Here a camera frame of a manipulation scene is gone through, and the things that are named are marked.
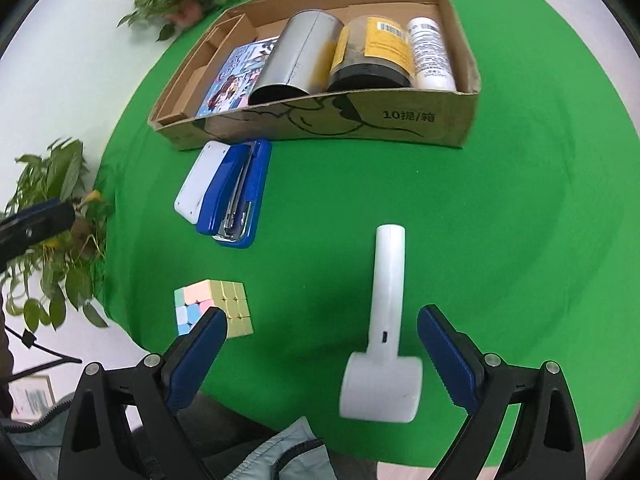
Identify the silver metal can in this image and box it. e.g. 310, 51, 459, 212
248, 10, 346, 107

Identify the white spray bottle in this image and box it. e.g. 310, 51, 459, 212
406, 16, 458, 92

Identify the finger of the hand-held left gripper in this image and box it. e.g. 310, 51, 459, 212
0, 199, 77, 273

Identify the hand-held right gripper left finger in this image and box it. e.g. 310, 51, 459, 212
57, 306, 228, 480

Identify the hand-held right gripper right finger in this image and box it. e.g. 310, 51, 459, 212
417, 304, 586, 480

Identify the green tablecloth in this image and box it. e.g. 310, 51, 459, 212
95, 0, 640, 461

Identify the white remote control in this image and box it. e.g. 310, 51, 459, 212
174, 141, 232, 225

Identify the yellow label jar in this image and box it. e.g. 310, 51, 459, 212
326, 16, 416, 93

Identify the blue stapler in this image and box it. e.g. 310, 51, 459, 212
196, 139, 273, 249

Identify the person's grey jacket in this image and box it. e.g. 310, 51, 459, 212
7, 392, 341, 480

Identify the large leafy potted plant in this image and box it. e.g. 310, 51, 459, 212
2, 137, 113, 333

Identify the colourful cartoon game box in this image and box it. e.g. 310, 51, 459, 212
196, 37, 281, 118

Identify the pastel puzzle cube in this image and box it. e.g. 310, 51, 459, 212
174, 280, 254, 338

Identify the large cardboard box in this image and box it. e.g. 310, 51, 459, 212
148, 0, 482, 151

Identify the small potted plant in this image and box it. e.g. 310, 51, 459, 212
117, 0, 251, 43

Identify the white handheld fan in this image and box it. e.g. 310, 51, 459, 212
339, 224, 425, 423

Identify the black cable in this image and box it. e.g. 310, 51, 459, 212
2, 324, 83, 367

